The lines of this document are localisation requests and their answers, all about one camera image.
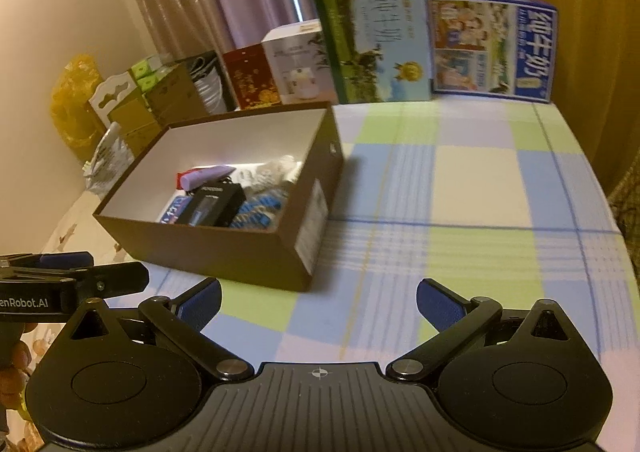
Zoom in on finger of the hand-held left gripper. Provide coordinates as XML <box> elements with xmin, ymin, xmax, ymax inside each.
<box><xmin>0</xmin><ymin>252</ymin><xmax>95</xmax><ymax>270</ymax></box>
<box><xmin>0</xmin><ymin>261</ymin><xmax>150</xmax><ymax>300</ymax></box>

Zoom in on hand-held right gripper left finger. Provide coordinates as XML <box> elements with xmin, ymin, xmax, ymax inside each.
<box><xmin>52</xmin><ymin>279</ymin><xmax>251</xmax><ymax>384</ymax></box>

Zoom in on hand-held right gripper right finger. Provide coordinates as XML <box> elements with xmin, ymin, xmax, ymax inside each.
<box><xmin>386</xmin><ymin>279</ymin><xmax>586</xmax><ymax>383</ymax></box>

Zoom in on brown cardboard box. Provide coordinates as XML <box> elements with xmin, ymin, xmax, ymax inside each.
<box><xmin>93</xmin><ymin>101</ymin><xmax>346</xmax><ymax>293</ymax></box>

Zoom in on blue label cotton swab box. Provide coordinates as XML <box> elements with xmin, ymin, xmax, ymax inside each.
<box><xmin>157</xmin><ymin>196</ymin><xmax>193</xmax><ymax>224</ymax></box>

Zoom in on black product box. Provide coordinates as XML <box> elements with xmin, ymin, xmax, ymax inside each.
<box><xmin>175</xmin><ymin>183</ymin><xmax>247</xmax><ymax>228</ymax></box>

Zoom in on striped knit sock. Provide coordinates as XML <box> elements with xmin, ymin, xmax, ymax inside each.
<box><xmin>230</xmin><ymin>189</ymin><xmax>288</xmax><ymax>232</ymax></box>

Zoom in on purple device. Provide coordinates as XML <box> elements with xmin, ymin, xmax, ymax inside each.
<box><xmin>177</xmin><ymin>165</ymin><xmax>236</xmax><ymax>190</ymax></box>

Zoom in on clear bag of cotton swabs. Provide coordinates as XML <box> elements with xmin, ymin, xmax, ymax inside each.
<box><xmin>250</xmin><ymin>155</ymin><xmax>304</xmax><ymax>193</ymax></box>

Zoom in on person's left hand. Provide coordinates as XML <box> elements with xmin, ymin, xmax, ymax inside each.
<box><xmin>0</xmin><ymin>325</ymin><xmax>38</xmax><ymax>425</ymax></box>

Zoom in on white plastic bag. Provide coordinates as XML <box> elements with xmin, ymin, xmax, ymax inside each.
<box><xmin>81</xmin><ymin>122</ymin><xmax>137</xmax><ymax>195</ymax></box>

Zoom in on yellow plastic bag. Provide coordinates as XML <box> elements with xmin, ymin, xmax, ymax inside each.
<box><xmin>50</xmin><ymin>54</ymin><xmax>108</xmax><ymax>150</ymax></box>

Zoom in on plain cardboard carton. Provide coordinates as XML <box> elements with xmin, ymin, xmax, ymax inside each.
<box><xmin>147</xmin><ymin>63</ymin><xmax>208</xmax><ymax>128</ymax></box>

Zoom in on green small boxes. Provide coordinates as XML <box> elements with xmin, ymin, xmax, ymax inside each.
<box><xmin>131</xmin><ymin>55</ymin><xmax>168</xmax><ymax>93</ymax></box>

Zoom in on white striped bag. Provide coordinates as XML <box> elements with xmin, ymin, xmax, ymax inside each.
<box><xmin>190</xmin><ymin>52</ymin><xmax>228</xmax><ymax>115</ymax></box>

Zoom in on quilted chair cover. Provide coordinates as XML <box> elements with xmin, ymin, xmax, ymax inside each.
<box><xmin>605</xmin><ymin>172</ymin><xmax>640</xmax><ymax>243</ymax></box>

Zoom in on red gift box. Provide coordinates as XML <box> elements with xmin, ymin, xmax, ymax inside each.
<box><xmin>222</xmin><ymin>43</ymin><xmax>283</xmax><ymax>110</ymax></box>

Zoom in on white humidifier box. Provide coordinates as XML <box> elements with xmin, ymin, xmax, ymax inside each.
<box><xmin>261</xmin><ymin>18</ymin><xmax>338</xmax><ymax>106</ymax></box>

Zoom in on blue milk carton box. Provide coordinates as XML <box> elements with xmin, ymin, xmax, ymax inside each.
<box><xmin>425</xmin><ymin>0</ymin><xmax>558</xmax><ymax>106</ymax></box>

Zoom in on green milk carton box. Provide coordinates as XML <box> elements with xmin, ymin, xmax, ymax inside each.
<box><xmin>311</xmin><ymin>0</ymin><xmax>433</xmax><ymax>106</ymax></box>

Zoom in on wooden door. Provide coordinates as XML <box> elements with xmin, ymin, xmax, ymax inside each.
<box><xmin>522</xmin><ymin>0</ymin><xmax>640</xmax><ymax>193</ymax></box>

